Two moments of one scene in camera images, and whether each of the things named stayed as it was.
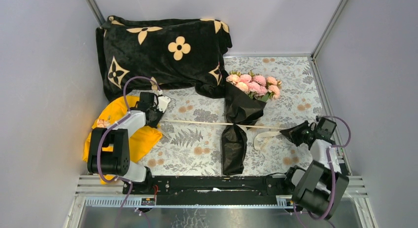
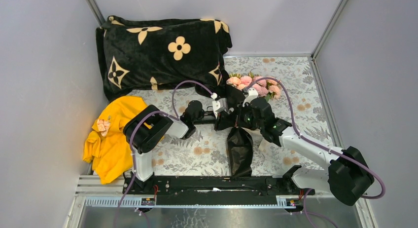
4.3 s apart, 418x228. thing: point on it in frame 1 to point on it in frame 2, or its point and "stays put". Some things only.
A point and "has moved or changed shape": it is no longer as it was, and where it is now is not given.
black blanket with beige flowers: [178, 53] stays put
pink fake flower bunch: [264, 89] stays put
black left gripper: [159, 113] to [222, 122]
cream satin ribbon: [256, 137] has moved or changed shape
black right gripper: [293, 133] to [248, 107]
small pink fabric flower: [102, 123] stays put
